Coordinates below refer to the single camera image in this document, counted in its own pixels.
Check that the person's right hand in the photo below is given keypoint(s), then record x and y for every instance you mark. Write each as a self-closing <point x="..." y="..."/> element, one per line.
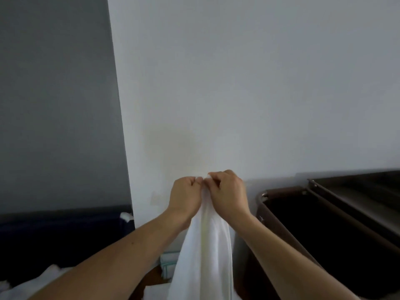
<point x="229" y="196"/>

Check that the person's left hand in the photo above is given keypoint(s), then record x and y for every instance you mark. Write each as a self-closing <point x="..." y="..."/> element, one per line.
<point x="184" y="199"/>

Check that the teal white boxes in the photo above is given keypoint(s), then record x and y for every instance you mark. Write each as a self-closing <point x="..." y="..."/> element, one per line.
<point x="168" y="262"/>

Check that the white towel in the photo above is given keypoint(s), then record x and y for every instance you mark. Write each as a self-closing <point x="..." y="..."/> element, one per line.
<point x="156" y="293"/>
<point x="206" y="262"/>

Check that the brown housekeeping cart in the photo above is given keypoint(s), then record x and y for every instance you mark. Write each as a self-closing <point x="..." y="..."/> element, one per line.
<point x="328" y="231"/>

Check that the person's left forearm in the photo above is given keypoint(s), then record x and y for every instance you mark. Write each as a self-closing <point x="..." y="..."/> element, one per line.
<point x="109" y="268"/>

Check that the person's right forearm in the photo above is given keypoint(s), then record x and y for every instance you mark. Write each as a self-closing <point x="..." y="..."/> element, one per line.
<point x="287" y="268"/>

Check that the grey door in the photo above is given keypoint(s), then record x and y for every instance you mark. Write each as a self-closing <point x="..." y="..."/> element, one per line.
<point x="56" y="106"/>

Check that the white pillowcase black piping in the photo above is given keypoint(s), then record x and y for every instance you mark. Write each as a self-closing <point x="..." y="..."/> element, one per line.
<point x="31" y="287"/>

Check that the navy laundry hamper white frame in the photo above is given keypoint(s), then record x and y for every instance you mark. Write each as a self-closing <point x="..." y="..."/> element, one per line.
<point x="47" y="240"/>

